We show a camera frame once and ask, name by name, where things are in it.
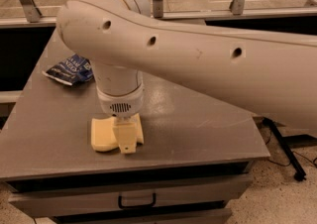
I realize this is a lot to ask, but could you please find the yellow sponge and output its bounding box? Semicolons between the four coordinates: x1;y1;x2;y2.
91;114;144;152

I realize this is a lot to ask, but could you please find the blue chip bag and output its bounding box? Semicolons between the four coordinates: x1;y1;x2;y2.
43;55;93;86

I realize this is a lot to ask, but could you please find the black drawer handle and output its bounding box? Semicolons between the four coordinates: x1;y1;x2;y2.
117;192;157;210

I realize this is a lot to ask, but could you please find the grey table drawer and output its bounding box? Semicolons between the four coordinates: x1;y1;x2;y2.
9;173;252;218

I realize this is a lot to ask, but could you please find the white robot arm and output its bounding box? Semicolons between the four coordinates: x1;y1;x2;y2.
56;0;317;152

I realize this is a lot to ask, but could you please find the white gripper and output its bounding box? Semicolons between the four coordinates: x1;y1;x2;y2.
97;84;144;154

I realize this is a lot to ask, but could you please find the black floor cable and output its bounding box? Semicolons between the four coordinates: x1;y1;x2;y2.
264;128;317;168

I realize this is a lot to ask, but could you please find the black stand leg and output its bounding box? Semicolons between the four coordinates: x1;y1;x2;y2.
264;118;306;181

